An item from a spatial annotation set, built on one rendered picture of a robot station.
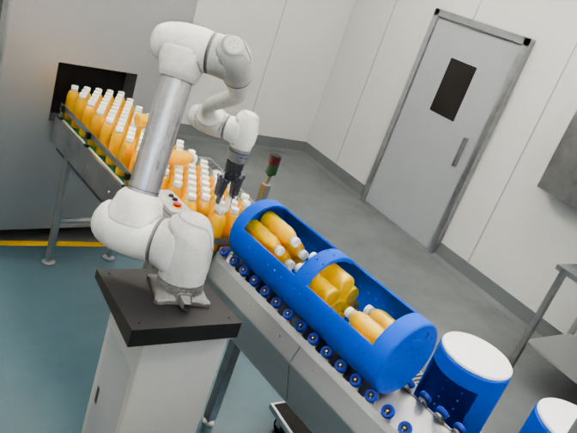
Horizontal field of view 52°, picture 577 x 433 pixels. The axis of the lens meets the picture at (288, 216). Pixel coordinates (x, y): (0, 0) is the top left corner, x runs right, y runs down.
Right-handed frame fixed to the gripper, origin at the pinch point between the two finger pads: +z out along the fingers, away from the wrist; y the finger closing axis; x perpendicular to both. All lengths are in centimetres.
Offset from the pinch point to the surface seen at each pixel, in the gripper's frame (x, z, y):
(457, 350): -101, 9, 45
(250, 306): -39.3, 24.8, -3.8
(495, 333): -17, 113, 300
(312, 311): -70, 5, -5
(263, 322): -49, 26, -4
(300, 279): -59, -1, -4
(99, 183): 85, 33, -14
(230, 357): -21, 69, 14
